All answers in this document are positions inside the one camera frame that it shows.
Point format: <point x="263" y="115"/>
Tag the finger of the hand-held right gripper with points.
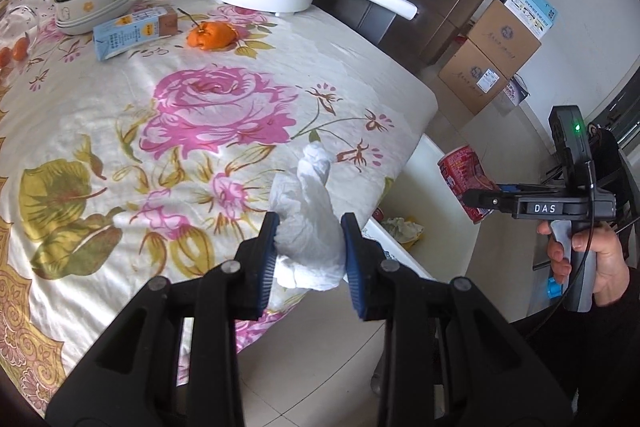
<point x="480" y="197"/>

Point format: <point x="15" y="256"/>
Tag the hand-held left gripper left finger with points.
<point x="267" y="257"/>

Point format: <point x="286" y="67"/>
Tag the blue and white product box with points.
<point x="532" y="9"/>

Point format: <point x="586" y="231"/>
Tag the red drink can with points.
<point x="460" y="172"/>

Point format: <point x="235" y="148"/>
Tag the white tissue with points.
<point x="312" y="227"/>

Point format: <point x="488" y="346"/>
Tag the small orange fruit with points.
<point x="20" y="48"/>
<point x="4" y="58"/>

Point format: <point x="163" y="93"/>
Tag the cardboard box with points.
<point x="505" y="42"/>
<point x="470" y="82"/>

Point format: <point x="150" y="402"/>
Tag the white plastic bin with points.
<point x="450" y="247"/>

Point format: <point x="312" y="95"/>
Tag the orange peel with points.
<point x="210" y="36"/>

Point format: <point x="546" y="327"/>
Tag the yellow crumpled wrapper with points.
<point x="405" y="232"/>

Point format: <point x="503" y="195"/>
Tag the clear glass jar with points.
<point x="20" y="19"/>

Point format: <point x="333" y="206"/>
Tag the blue and brown milk carton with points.
<point x="130" y="32"/>

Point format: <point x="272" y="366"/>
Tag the person's right forearm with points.
<point x="590" y="357"/>

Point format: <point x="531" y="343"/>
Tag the person's right hand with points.
<point x="610" y="257"/>

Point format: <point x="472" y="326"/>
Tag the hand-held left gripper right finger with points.
<point x="352" y="267"/>

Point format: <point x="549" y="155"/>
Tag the floral tablecloth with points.
<point x="100" y="122"/>

